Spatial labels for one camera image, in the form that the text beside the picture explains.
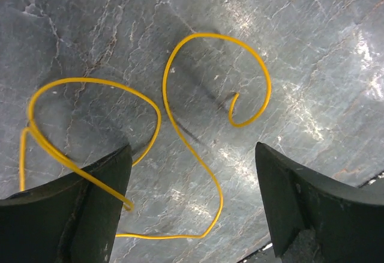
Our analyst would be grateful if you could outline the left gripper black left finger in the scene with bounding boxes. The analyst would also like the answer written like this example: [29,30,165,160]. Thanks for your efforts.
[0,144,133,263]

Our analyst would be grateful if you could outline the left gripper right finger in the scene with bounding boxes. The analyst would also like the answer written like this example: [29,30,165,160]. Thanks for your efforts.
[255,142,383,262]

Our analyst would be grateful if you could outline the yellow thin cable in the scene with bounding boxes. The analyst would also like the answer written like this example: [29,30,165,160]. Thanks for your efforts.
[19,32,272,240]

